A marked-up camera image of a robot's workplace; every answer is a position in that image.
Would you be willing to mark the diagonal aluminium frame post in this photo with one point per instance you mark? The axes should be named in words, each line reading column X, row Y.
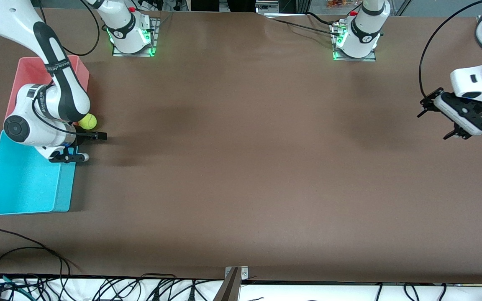
column 404, row 6

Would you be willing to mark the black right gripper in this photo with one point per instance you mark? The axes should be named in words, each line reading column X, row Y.
column 83, row 136

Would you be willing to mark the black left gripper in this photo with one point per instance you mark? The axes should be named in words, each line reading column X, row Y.
column 429, row 103

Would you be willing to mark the pink plastic bin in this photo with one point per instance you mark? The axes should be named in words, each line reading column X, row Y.
column 29, row 71

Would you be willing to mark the blue plastic bin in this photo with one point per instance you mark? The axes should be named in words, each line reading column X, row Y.
column 23, row 188

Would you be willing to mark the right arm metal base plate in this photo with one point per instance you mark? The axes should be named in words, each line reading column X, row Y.
column 154, row 37

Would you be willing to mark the yellow-green tennis ball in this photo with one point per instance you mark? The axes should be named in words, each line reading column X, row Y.
column 88, row 121

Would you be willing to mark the orange object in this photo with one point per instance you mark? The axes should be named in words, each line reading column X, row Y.
column 337, row 4

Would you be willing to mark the grey metal bracket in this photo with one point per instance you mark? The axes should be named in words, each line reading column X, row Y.
column 244, row 274

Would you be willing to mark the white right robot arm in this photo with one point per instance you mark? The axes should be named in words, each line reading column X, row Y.
column 15, row 21

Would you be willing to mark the dark camera mount pole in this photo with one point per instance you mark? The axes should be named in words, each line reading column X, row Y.
column 229, row 290

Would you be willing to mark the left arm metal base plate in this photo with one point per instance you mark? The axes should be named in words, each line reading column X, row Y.
column 356, row 59

